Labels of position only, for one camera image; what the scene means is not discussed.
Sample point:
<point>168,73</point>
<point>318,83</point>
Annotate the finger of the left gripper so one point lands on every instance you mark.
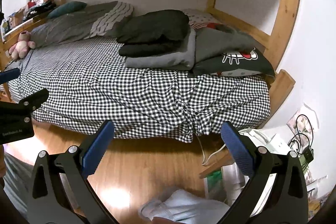
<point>9,75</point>

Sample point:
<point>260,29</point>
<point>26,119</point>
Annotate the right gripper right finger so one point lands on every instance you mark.
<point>265,176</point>

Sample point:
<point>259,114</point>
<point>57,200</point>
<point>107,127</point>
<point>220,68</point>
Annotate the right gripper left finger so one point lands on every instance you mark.
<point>60,191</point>

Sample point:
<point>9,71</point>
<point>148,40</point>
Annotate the black garment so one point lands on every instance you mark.
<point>155,33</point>

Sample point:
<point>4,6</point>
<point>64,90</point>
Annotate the pink plush toy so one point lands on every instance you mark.
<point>21,48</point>

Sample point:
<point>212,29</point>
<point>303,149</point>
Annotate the green bottle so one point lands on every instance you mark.
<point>214,181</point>

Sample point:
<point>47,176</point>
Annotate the checkered black white bedsheet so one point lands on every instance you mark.
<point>88,83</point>

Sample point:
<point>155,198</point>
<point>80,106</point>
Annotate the dark green pillow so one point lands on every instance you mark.
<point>67,8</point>

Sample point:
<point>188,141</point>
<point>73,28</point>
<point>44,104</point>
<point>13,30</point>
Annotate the white slipper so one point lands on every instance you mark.
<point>176,205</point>

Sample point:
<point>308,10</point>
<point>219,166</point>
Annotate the grey striped duvet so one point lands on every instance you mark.
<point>106,19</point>

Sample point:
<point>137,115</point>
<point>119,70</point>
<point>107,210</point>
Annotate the black cartoon print pillow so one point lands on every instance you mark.
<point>235,64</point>

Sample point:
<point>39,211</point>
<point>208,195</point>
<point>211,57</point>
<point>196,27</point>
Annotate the grey folded garment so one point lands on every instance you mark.
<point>183,59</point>

